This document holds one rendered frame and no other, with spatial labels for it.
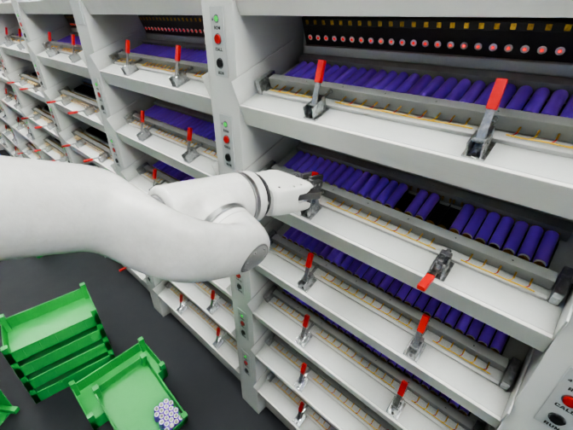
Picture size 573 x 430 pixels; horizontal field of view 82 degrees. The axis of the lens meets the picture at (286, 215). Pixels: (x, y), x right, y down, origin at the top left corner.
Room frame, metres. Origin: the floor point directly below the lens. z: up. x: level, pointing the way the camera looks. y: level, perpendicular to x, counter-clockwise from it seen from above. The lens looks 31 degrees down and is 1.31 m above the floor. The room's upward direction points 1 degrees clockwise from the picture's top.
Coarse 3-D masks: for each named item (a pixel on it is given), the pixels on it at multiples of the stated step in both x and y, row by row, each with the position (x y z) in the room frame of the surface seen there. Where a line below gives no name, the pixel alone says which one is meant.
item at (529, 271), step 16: (336, 192) 0.60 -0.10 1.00; (368, 208) 0.55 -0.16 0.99; (384, 208) 0.53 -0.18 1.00; (400, 224) 0.50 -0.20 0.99; (416, 224) 0.48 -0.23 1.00; (432, 224) 0.48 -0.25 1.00; (416, 240) 0.47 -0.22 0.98; (432, 240) 0.46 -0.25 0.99; (448, 240) 0.44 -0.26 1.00; (464, 240) 0.44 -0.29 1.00; (480, 256) 0.41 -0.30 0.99; (496, 256) 0.40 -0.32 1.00; (512, 256) 0.39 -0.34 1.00; (496, 272) 0.38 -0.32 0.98; (512, 272) 0.38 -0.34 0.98; (528, 272) 0.37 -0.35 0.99; (544, 272) 0.36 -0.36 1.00; (528, 288) 0.35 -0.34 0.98
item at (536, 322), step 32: (256, 160) 0.72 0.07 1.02; (288, 224) 0.62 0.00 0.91; (320, 224) 0.55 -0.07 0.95; (352, 224) 0.54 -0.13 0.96; (384, 224) 0.52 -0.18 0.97; (512, 224) 0.47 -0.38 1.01; (352, 256) 0.51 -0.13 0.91; (384, 256) 0.45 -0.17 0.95; (416, 256) 0.44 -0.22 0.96; (416, 288) 0.42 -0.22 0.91; (448, 288) 0.38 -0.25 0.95; (480, 288) 0.37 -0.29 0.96; (512, 288) 0.36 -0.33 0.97; (544, 288) 0.35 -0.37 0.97; (480, 320) 0.35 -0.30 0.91; (512, 320) 0.32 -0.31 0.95; (544, 320) 0.31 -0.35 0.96
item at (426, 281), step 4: (440, 260) 0.40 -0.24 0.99; (436, 264) 0.40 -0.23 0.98; (440, 264) 0.40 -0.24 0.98; (432, 268) 0.39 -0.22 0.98; (436, 268) 0.39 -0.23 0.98; (440, 268) 0.39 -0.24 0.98; (432, 272) 0.38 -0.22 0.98; (436, 272) 0.38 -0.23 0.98; (424, 276) 0.37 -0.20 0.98; (428, 276) 0.37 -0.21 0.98; (432, 276) 0.37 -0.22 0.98; (424, 280) 0.36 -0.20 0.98; (428, 280) 0.36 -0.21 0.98; (432, 280) 0.37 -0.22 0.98; (420, 284) 0.36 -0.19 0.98; (424, 284) 0.36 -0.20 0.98; (428, 284) 0.36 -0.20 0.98; (420, 288) 0.35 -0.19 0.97; (424, 288) 0.35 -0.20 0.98
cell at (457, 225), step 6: (468, 204) 0.51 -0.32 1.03; (462, 210) 0.50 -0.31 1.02; (468, 210) 0.50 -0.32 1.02; (462, 216) 0.49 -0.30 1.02; (468, 216) 0.49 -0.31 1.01; (456, 222) 0.48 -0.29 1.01; (462, 222) 0.48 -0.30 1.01; (450, 228) 0.47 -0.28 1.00; (456, 228) 0.46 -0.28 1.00; (462, 228) 0.47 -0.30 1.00
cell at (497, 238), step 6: (504, 222) 0.46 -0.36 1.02; (510, 222) 0.46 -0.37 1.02; (498, 228) 0.45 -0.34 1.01; (504, 228) 0.45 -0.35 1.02; (510, 228) 0.45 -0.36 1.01; (498, 234) 0.44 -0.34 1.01; (504, 234) 0.44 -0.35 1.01; (492, 240) 0.43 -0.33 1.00; (498, 240) 0.43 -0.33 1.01; (504, 240) 0.43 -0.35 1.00; (498, 246) 0.42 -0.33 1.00
